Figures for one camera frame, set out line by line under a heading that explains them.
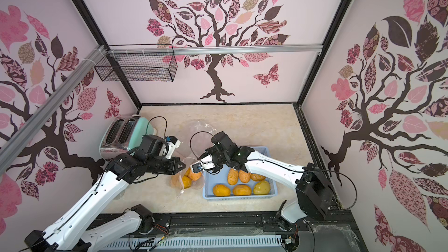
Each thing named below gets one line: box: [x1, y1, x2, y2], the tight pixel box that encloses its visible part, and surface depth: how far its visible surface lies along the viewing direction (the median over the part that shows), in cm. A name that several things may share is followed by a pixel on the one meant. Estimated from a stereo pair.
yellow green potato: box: [253, 180, 271, 195], surface depth 81 cm
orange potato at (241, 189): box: [232, 184, 252, 196], surface depth 80 cm
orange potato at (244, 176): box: [238, 169, 251, 184], surface depth 85 cm
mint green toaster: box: [99, 114, 157, 162], surface depth 87 cm
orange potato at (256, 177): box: [250, 173, 266, 182], surface depth 84 cm
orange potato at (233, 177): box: [227, 168, 239, 186], surface depth 85 cm
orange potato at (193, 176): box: [184, 166, 202, 182], surface depth 81 cm
